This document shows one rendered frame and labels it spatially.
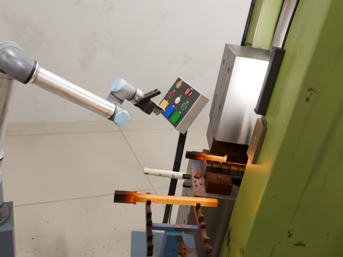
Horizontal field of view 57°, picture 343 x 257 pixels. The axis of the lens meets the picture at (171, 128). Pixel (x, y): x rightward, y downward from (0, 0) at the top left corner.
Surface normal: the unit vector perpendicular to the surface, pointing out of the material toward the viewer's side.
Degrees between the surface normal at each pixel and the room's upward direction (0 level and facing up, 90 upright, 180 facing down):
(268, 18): 90
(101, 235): 0
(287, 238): 90
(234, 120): 90
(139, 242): 0
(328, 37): 90
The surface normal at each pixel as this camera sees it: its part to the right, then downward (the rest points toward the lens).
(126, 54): 0.39, 0.45
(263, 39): 0.00, 0.43
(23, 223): 0.16, -0.89
